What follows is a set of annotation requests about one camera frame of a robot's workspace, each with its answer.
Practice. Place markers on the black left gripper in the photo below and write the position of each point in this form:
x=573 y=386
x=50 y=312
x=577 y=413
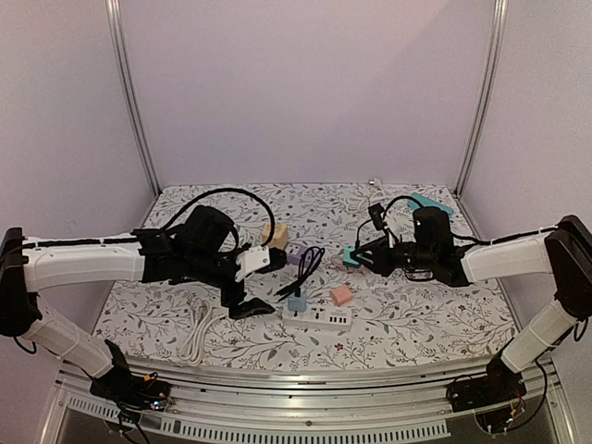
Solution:
x=230 y=300

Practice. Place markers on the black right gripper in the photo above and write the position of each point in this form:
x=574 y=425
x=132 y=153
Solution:
x=379 y=255

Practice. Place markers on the teal charger plug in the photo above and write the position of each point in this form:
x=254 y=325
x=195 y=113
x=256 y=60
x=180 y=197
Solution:
x=347 y=258

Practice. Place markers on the light blue charger plug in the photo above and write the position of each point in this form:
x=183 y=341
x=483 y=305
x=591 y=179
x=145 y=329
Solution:
x=297 y=303

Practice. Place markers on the white power strip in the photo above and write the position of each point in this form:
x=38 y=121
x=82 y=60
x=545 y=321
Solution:
x=318 y=316

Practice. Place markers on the purple power strip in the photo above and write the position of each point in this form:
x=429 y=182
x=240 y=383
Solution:
x=294 y=253

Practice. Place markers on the beige cube socket adapter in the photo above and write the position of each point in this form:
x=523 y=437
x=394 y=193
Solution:
x=280 y=238

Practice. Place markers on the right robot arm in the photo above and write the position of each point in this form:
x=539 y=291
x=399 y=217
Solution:
x=563 y=251

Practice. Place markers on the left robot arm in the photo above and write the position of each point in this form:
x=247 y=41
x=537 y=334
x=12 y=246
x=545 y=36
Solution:
x=189 y=252

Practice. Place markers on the pink charger plug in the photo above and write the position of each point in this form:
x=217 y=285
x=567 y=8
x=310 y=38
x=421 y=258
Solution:
x=341 y=295

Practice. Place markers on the floral table mat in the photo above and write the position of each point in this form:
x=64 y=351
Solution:
x=395 y=321

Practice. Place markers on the teal power strip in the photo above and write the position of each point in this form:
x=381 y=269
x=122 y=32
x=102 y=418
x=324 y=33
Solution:
x=418 y=199

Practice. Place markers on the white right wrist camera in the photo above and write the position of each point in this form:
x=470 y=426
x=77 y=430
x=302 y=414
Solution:
x=377 y=215

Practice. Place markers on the aluminium front rail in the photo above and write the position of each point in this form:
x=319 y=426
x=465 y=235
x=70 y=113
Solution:
x=403 y=404

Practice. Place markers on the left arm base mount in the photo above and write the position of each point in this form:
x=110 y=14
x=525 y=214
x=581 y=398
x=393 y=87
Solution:
x=138 y=393

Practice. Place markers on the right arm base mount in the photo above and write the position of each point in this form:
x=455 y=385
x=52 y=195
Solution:
x=495 y=400

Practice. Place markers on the right aluminium frame post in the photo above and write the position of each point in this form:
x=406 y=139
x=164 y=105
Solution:
x=495 y=43

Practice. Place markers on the aluminium frame post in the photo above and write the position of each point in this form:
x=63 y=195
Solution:
x=116 y=28
x=495 y=43

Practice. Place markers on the left aluminium frame post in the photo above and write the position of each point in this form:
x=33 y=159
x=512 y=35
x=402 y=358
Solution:
x=116 y=28

